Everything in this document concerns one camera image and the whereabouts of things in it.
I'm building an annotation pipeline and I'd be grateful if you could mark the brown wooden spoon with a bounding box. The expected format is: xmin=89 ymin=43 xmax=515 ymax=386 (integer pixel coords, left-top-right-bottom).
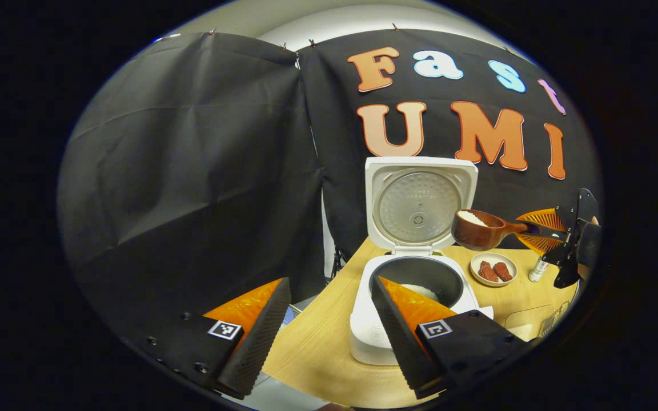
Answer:
xmin=451 ymin=209 xmax=535 ymax=252

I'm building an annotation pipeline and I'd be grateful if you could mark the white rice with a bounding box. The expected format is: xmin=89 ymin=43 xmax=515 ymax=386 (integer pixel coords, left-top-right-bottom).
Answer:
xmin=400 ymin=284 xmax=439 ymax=302

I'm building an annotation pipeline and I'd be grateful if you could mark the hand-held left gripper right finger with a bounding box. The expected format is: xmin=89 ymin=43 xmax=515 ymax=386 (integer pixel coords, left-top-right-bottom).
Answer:
xmin=370 ymin=276 xmax=529 ymax=400

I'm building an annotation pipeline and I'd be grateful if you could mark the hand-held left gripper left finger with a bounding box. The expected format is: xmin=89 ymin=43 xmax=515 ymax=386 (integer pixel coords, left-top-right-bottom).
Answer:
xmin=146 ymin=278 xmax=292 ymax=400

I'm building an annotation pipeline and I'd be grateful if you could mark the round white plate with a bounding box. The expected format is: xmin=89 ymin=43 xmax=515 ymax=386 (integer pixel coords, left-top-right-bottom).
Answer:
xmin=470 ymin=252 xmax=518 ymax=287

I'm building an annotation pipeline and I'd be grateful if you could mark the clear plastic rice container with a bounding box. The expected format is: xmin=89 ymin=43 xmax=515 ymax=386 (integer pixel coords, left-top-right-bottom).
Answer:
xmin=503 ymin=304 xmax=555 ymax=342

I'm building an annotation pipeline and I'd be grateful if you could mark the white rice cooker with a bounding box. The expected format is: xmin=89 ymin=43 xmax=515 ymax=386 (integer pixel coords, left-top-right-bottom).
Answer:
xmin=350 ymin=156 xmax=495 ymax=366

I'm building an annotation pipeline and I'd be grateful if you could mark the black tripod stand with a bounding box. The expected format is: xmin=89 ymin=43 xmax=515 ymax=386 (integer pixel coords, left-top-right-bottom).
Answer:
xmin=329 ymin=245 xmax=348 ymax=281

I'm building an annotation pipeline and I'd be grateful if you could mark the white green-label bottle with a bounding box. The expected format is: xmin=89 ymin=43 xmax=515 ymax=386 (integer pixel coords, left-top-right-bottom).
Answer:
xmin=528 ymin=257 xmax=549 ymax=283

